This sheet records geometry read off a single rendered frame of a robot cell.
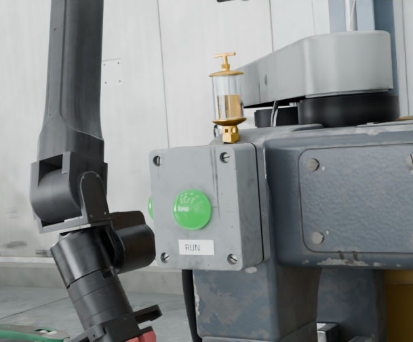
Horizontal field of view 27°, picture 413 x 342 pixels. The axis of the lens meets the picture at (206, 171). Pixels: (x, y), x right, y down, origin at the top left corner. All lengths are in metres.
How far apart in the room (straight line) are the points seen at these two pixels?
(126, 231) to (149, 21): 6.06
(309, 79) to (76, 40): 0.34
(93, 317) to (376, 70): 0.40
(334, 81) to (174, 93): 6.13
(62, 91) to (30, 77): 6.84
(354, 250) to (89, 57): 0.48
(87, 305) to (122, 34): 6.29
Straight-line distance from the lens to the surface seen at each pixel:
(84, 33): 1.01
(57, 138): 0.95
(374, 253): 0.62
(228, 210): 0.61
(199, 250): 0.62
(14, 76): 7.94
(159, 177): 0.64
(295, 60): 0.79
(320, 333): 0.84
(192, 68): 6.77
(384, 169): 0.61
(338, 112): 0.74
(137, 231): 1.00
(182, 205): 0.61
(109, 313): 0.92
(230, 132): 0.69
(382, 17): 6.05
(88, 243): 0.94
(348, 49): 0.74
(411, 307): 0.93
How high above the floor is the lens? 1.34
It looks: 3 degrees down
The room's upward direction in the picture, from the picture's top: 4 degrees counter-clockwise
